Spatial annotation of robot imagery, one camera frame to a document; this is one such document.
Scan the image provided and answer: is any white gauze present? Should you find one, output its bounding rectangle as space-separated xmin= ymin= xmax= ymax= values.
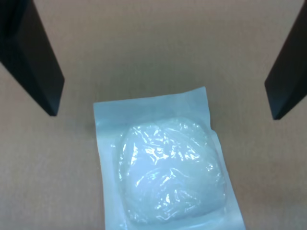
xmin=93 ymin=86 xmax=247 ymax=230

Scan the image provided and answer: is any brown cardboard sheet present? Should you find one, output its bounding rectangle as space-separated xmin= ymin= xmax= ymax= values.
xmin=0 ymin=0 xmax=307 ymax=230

